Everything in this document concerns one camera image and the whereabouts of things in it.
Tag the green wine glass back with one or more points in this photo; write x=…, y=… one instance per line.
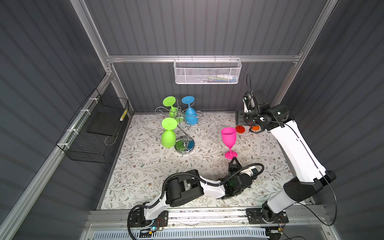
x=172, y=108

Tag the chrome wine glass rack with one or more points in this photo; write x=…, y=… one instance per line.
x=185, y=144

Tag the white wire wall basket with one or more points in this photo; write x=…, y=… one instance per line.
x=207, y=71

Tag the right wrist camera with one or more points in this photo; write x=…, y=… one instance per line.
x=249, y=102

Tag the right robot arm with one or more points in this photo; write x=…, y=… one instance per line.
x=309, y=175

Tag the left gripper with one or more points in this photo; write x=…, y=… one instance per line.
x=234, y=168

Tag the white perforated cable tray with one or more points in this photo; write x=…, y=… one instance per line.
x=246, y=233

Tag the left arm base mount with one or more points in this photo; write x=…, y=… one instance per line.
x=141, y=217

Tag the blue wine glass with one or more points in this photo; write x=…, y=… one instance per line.
x=190, y=112

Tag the black wire wall basket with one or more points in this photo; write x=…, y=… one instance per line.
x=96, y=132

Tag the yellow-green wine glass front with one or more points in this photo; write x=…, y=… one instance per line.
x=169, y=137

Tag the red wine glass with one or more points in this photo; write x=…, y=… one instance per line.
x=240, y=129

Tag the yellow marker in basket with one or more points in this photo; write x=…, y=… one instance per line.
x=123, y=115

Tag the pink wine glass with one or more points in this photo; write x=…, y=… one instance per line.
x=229, y=137

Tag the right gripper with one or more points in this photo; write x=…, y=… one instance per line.
x=238, y=117

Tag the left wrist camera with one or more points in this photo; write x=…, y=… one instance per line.
x=253, y=172

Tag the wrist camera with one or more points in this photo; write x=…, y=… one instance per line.
x=253, y=172
x=249, y=102

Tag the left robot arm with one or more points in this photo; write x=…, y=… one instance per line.
x=181, y=188

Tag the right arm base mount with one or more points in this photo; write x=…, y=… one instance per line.
x=265, y=216

